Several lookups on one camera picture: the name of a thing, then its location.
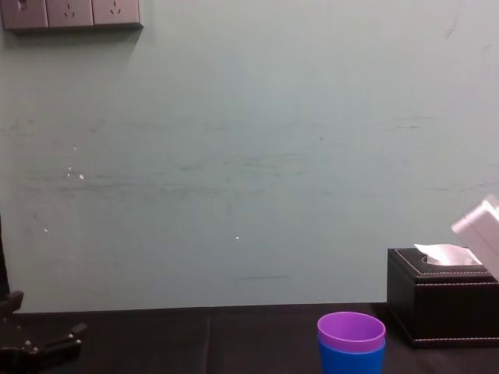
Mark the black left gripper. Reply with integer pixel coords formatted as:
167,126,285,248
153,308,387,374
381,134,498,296
0,290,88,374

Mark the black table cloth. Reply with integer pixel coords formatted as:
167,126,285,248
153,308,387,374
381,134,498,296
0,302,499,374

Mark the purple plastic cup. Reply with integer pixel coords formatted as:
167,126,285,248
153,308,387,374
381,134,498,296
316,311,388,355

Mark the blue plastic cup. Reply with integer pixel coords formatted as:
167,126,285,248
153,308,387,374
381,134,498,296
317,335,388,374

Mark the white paper tissue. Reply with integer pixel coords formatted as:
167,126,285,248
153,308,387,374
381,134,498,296
413,242,482,267

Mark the black leather tissue box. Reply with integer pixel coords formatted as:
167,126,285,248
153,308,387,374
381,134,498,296
386,245,499,350

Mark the grey wall socket panel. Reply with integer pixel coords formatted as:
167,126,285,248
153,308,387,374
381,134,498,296
0,0,144,33

